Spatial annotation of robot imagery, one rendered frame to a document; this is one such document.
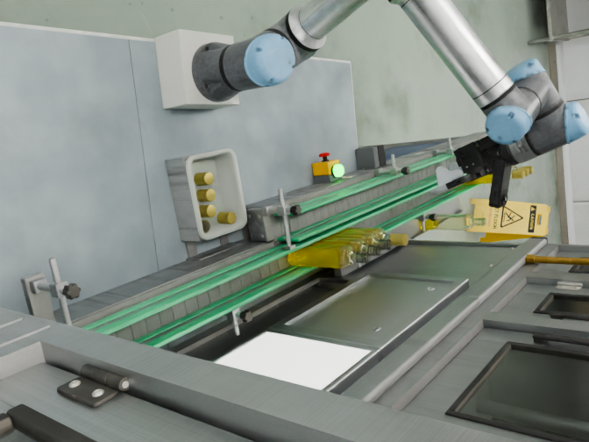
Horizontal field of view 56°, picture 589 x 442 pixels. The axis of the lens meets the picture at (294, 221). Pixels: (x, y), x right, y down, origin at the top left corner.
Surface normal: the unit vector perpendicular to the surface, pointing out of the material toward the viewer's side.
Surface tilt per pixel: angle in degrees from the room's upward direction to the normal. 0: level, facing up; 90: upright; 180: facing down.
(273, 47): 9
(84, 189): 0
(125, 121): 0
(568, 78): 90
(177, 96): 90
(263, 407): 90
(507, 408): 90
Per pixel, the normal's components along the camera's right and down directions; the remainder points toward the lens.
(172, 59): -0.65, 0.15
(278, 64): 0.67, 0.10
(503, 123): -0.56, 0.56
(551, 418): -0.16, -0.97
